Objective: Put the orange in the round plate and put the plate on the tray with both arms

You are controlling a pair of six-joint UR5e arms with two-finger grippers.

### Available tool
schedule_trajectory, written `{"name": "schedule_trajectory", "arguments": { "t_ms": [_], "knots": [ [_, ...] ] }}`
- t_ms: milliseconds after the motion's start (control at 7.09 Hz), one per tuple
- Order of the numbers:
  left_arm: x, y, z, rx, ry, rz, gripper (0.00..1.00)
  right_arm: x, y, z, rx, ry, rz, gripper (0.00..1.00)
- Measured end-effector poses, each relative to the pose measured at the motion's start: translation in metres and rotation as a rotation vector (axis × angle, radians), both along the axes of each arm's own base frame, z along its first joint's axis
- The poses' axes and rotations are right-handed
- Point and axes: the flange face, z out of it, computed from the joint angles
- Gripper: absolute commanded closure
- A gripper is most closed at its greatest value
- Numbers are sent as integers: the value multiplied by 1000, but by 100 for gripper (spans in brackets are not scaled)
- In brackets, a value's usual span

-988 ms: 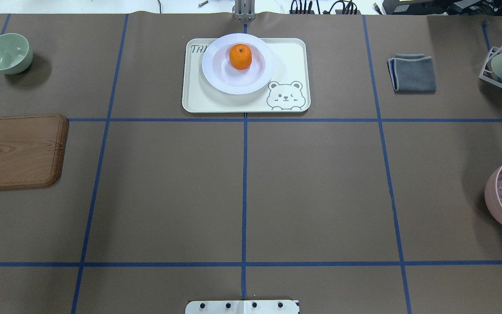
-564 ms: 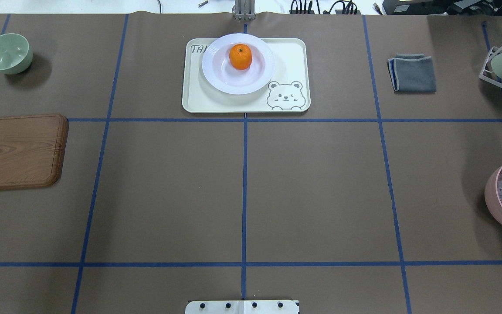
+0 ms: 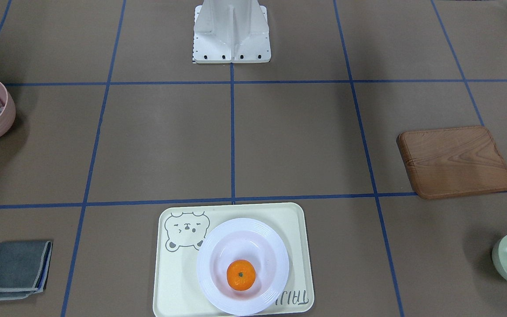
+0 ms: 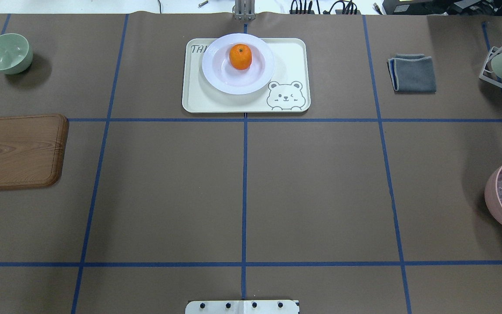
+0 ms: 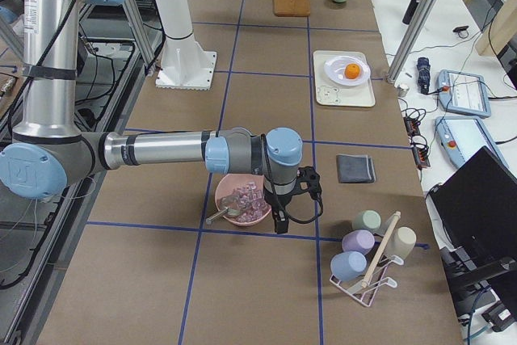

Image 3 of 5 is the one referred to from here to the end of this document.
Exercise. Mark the white plate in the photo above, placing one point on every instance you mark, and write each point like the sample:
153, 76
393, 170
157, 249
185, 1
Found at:
251, 240

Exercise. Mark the wooden tray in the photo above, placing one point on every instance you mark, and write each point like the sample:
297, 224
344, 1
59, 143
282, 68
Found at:
452, 162

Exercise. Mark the cream bear tray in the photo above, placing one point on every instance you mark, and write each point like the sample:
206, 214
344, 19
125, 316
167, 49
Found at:
181, 232

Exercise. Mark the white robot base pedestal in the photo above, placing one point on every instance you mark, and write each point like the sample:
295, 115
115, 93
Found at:
231, 31

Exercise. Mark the orange fruit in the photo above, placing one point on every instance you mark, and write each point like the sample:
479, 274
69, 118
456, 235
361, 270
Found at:
241, 275

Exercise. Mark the grey folded cloth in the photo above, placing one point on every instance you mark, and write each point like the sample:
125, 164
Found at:
24, 268

